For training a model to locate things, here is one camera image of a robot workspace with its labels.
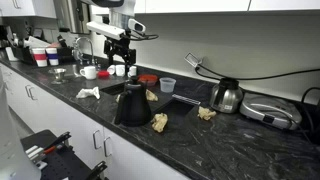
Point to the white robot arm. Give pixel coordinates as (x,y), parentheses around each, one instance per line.
(105,29)

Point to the blue tray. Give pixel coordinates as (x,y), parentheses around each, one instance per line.
(175,108)

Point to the large crumpled brown paper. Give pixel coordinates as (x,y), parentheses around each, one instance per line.
(159,122)

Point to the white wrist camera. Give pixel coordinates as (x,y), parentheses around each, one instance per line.
(136,26)

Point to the red striped paper cup stack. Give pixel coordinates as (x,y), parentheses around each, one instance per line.
(40,57)

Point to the black perforated cart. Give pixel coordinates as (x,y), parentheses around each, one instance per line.
(60,163)

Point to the crumpled white paper towel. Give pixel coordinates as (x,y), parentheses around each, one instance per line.
(88,93)

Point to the black countertop organizer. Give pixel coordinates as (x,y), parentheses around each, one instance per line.
(25,53)

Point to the stainless steel carafe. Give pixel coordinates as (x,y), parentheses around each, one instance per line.
(226,96)

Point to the red plastic container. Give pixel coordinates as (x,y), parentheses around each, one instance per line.
(148,79)

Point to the black gooseneck kettle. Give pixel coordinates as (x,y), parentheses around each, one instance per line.
(133,106)

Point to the steel paper towel dispenser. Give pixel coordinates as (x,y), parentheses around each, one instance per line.
(71,15)

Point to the blue striped paper cup stack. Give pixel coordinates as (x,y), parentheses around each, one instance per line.
(52,56)

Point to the grey wall plug adapter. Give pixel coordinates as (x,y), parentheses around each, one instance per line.
(192,60)

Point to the chrome sink faucet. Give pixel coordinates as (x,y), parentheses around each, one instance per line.
(87,46)

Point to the metal funnel dripper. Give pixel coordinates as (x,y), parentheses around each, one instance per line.
(58,75)

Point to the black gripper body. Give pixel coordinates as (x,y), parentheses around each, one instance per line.
(117,48)

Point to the small white cup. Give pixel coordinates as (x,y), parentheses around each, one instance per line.
(120,70)
(111,69)
(133,71)

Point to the silver sandwich press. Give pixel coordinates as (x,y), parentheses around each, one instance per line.
(270,111)

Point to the clear plastic container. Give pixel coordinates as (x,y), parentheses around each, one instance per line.
(167,85)

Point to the black kettle lid with knob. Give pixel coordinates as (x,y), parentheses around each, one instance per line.
(134,81)

